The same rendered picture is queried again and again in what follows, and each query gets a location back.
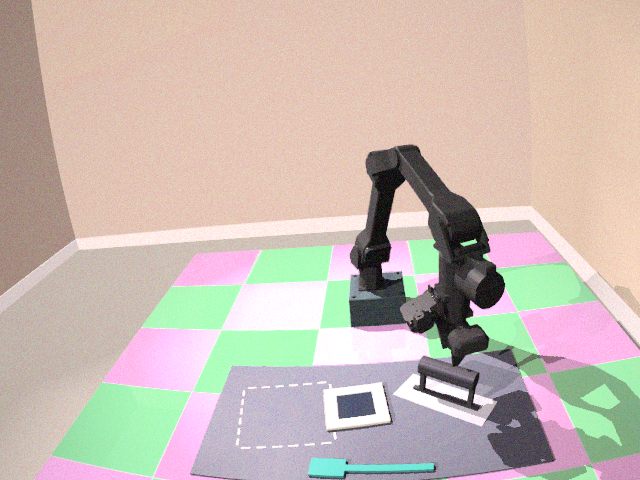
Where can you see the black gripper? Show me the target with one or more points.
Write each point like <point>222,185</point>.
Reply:
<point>456,334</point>

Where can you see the white square tile with dark blue centre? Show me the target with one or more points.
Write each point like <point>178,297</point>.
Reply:
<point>355,406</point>

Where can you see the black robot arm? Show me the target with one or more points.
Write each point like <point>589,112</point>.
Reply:
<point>452,220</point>

